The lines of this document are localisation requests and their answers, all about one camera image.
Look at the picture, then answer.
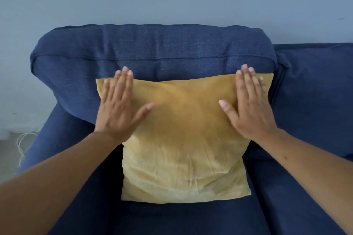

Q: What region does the person's right hand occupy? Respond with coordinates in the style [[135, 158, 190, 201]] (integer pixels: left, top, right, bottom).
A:
[[219, 64, 278, 142]]

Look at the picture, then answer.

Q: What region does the person's left hand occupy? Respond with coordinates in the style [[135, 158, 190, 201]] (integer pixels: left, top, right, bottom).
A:
[[94, 66, 154, 144]]

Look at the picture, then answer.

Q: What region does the yellow throw pillow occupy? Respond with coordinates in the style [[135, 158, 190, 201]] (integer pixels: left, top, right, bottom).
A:
[[96, 73, 274, 204]]

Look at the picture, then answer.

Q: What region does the person's right forearm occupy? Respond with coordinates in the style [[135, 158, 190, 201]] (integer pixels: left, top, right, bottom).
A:
[[249, 129, 353, 235]]

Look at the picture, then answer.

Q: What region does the person's left forearm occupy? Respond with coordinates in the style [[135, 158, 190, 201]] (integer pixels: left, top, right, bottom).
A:
[[0, 131, 123, 235]]

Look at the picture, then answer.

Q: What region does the blue sofa back cushion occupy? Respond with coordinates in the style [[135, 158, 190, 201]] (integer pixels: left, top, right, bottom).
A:
[[30, 24, 278, 126], [269, 43, 353, 161]]

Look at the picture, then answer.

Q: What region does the blue fabric sofa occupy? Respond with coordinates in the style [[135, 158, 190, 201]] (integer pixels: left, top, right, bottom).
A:
[[17, 43, 353, 235]]

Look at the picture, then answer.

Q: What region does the white cable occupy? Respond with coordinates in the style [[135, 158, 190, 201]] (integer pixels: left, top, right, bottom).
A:
[[16, 132, 38, 167]]

